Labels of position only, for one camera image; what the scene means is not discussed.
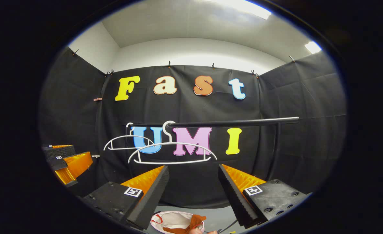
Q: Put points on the small ceiling light panel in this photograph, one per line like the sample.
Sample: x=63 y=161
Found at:
x=313 y=47

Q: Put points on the pink white laundry hamper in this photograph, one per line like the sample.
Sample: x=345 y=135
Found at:
x=175 y=218

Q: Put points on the white clothes hanger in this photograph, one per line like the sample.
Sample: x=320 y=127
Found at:
x=178 y=162
x=120 y=137

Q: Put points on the large ceiling light panel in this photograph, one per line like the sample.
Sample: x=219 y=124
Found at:
x=243 y=8

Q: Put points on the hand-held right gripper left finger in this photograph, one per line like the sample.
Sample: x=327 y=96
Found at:
x=147 y=201

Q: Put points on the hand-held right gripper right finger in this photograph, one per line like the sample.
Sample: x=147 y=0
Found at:
x=235 y=201

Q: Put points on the black clothes rack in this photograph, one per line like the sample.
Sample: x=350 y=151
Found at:
x=236 y=122

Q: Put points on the black backdrop cloth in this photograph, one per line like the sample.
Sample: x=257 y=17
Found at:
x=292 y=130

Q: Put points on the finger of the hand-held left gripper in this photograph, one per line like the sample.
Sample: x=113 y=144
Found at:
x=58 y=164
x=61 y=152

